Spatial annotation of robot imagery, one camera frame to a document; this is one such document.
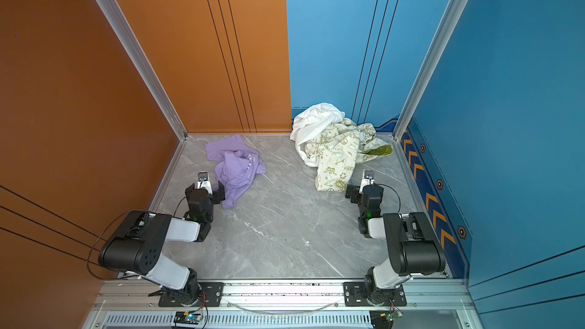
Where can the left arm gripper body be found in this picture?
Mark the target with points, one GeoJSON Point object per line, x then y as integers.
{"type": "Point", "coordinates": [215, 198]}

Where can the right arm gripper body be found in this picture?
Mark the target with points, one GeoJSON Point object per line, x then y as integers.
{"type": "Point", "coordinates": [356, 196]}

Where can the purple cloth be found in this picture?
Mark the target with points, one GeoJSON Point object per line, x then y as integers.
{"type": "Point", "coordinates": [238, 164]}

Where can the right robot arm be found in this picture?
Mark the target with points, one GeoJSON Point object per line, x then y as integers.
{"type": "Point", "coordinates": [413, 249]}

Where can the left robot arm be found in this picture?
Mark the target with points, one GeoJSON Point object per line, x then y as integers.
{"type": "Point", "coordinates": [136, 246]}

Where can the green patterned cream cloth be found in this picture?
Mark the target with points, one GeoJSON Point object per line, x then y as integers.
{"type": "Point", "coordinates": [339, 148]}

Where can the plain white cloth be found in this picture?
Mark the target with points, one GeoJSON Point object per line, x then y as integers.
{"type": "Point", "coordinates": [309, 124]}

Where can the green circuit board left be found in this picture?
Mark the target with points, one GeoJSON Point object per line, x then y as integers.
{"type": "Point", "coordinates": [188, 319]}

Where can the small circuit board right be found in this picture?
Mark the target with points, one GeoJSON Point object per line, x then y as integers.
{"type": "Point", "coordinates": [392, 314]}

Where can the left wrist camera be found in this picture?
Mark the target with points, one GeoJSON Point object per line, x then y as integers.
{"type": "Point", "coordinates": [203, 182]}

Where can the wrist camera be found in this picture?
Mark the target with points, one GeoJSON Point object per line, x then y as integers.
{"type": "Point", "coordinates": [203, 182]}
{"type": "Point", "coordinates": [367, 179]}

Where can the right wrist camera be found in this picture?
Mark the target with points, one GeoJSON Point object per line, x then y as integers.
{"type": "Point", "coordinates": [367, 179]}

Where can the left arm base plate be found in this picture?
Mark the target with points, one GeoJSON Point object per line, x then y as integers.
{"type": "Point", "coordinates": [208, 294]}

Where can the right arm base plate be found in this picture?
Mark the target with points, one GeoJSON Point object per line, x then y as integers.
{"type": "Point", "coordinates": [356, 294]}

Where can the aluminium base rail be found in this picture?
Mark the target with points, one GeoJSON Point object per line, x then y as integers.
{"type": "Point", "coordinates": [287, 303]}

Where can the aluminium corner post left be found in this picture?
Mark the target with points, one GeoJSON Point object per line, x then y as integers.
{"type": "Point", "coordinates": [124, 32]}

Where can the aluminium corner post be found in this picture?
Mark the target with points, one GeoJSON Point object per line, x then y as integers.
{"type": "Point", "coordinates": [451, 16]}
{"type": "Point", "coordinates": [124, 32]}

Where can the aluminium corner post right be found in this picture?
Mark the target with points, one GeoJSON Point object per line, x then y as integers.
{"type": "Point", "coordinates": [451, 16]}

